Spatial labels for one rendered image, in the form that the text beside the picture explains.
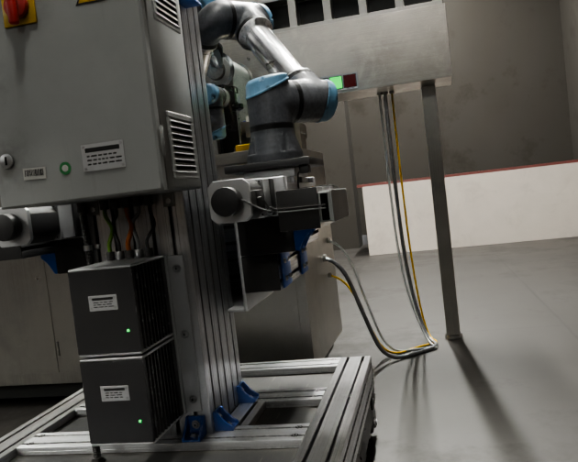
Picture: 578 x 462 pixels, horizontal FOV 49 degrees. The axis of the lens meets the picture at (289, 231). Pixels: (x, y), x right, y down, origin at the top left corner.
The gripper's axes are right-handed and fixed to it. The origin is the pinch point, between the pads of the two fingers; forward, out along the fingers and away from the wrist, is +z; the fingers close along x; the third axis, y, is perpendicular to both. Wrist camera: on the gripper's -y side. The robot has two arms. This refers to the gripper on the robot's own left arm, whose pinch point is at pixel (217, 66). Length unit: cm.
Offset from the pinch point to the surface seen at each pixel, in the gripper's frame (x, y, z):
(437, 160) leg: -79, 0, 70
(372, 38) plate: -58, 30, 23
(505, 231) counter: -138, 197, 411
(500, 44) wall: -165, 451, 381
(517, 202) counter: -153, 219, 393
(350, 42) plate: -48, 31, 23
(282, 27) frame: -17, 46, 20
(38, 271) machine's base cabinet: 75, -69, 29
